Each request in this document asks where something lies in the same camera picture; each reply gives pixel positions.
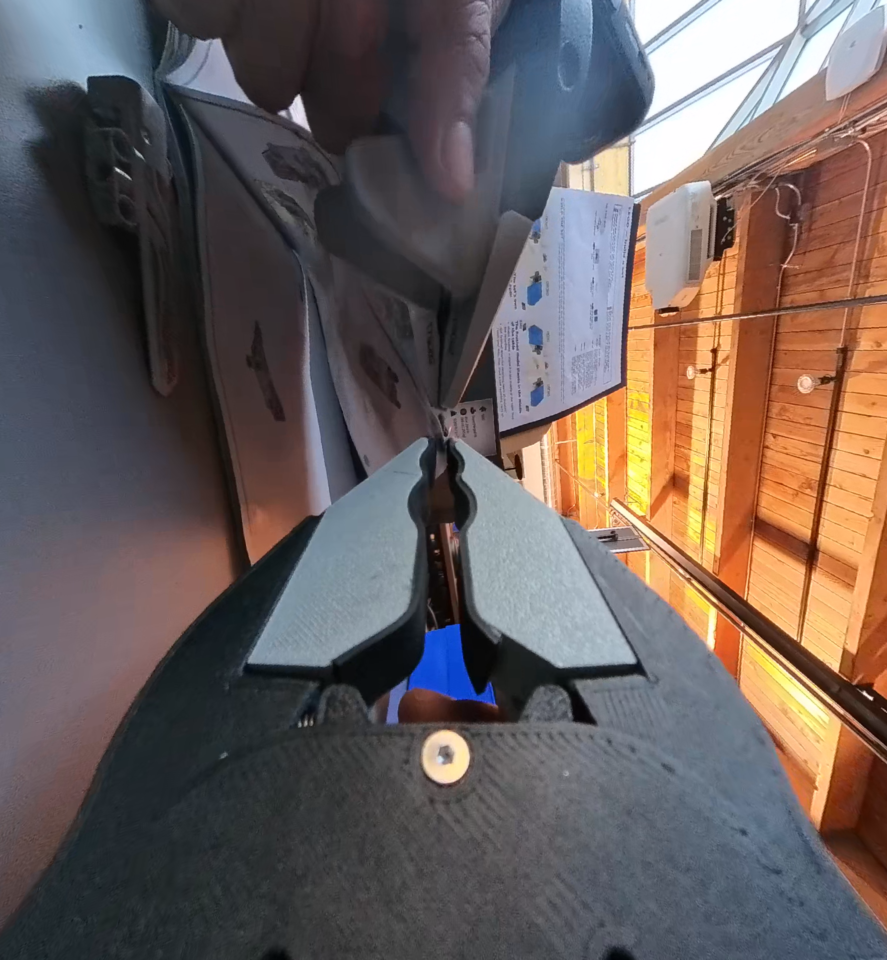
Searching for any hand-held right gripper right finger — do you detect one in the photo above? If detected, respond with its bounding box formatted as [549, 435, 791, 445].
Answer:
[447, 439, 641, 712]

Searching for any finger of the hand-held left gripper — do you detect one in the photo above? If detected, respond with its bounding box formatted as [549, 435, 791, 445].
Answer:
[447, 210, 537, 411]
[436, 288, 466, 410]

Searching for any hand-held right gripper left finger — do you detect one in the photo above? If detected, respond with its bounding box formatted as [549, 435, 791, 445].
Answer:
[247, 438, 445, 703]

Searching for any lego instruction booklet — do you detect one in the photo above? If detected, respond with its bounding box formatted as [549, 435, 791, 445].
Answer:
[154, 33, 448, 567]

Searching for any person's right hand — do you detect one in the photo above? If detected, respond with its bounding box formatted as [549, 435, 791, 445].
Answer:
[397, 688, 506, 726]

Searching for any person's left hand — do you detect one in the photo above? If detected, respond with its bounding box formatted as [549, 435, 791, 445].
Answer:
[151, 0, 505, 202]

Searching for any printed sheet with blue pictures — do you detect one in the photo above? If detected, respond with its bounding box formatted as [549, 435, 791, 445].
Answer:
[490, 186, 641, 438]

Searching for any small white printed label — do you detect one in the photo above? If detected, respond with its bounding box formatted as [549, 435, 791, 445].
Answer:
[449, 397, 502, 456]

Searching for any blue object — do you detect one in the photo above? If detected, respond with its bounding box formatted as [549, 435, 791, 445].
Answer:
[404, 627, 499, 708]

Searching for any skylight window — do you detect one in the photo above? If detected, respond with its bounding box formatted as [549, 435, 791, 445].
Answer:
[629, 0, 887, 198]

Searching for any white ceiling projector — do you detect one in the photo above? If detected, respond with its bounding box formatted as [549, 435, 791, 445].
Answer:
[644, 180, 718, 316]

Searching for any thin metal rod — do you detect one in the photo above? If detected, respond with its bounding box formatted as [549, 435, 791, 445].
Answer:
[626, 289, 887, 333]

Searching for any black ceiling rail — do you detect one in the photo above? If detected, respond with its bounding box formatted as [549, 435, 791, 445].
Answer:
[608, 498, 887, 798]

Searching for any white cable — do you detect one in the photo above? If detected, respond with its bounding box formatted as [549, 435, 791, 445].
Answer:
[772, 180, 806, 273]

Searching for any white wall-mounted box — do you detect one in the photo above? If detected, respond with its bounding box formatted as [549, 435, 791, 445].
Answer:
[824, 3, 887, 103]

